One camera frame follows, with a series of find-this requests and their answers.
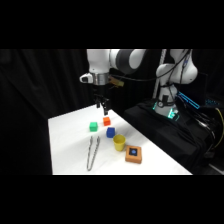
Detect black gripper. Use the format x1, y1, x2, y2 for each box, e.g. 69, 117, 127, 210
92, 84, 111, 116

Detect brown block with blue circle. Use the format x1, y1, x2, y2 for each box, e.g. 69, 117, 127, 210
124, 144, 144, 165

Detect orange cube block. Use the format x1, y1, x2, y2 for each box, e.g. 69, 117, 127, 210
102, 116, 112, 127

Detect green cube block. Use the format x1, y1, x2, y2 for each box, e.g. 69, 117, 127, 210
88, 121, 99, 132

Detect blue cube block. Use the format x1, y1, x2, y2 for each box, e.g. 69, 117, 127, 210
105, 126, 116, 139

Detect yellow plastic cup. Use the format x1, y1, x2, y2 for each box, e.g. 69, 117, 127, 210
112, 134, 127, 153

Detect metal tongs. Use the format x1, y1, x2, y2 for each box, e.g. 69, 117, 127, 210
86, 135, 102, 172

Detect black curtain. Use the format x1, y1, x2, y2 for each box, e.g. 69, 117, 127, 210
0, 49, 224, 176

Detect black cloth-covered robot stand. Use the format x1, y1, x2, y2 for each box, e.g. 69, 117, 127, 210
122, 99, 224, 176

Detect blue-lit device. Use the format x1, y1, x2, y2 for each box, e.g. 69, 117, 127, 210
176, 90, 202, 111

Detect wrist camera with tan mount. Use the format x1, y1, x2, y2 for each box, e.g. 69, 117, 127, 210
108, 76, 125, 89

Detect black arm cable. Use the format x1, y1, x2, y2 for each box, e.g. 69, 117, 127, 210
111, 49, 194, 83

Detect yellow cable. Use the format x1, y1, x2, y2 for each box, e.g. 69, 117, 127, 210
211, 107, 224, 152

